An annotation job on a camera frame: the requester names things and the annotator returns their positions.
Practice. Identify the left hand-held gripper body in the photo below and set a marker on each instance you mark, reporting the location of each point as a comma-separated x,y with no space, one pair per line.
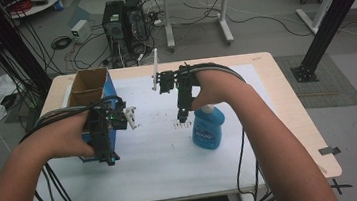
108,118

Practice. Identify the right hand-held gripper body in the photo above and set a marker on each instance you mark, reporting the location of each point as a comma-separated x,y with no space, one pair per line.
179,78

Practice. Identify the blue plastic bottle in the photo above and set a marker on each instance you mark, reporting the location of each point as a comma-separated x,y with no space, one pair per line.
208,131

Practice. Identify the blue cardboard box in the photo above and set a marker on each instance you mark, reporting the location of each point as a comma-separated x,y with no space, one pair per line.
89,81

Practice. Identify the person's right hand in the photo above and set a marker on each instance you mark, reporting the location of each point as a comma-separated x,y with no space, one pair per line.
218,86

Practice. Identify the person's left hand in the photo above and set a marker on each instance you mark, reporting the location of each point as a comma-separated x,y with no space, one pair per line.
66,135

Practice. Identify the white table mat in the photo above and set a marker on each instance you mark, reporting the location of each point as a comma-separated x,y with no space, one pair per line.
160,169

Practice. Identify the black computer tower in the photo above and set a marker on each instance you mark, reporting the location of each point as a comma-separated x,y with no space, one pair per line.
113,23
136,17

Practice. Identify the small white box device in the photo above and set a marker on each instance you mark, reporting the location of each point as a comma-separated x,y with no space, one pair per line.
80,30

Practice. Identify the light wooden table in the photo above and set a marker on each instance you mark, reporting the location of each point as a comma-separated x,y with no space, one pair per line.
300,128

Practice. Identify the round white table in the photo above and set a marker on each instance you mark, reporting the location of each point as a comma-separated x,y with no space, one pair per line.
39,6

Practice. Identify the grey floor mat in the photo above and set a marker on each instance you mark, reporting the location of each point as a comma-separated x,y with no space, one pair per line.
333,91

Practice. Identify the grey tape strip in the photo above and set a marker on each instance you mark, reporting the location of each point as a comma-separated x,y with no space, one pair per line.
329,150

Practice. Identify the black tape cross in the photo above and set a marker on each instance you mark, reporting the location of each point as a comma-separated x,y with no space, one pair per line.
339,186

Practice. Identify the black metal frame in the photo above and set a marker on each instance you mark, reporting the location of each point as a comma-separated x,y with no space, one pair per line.
9,41

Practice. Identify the black aluminium post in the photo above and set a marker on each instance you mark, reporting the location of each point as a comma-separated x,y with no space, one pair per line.
335,13

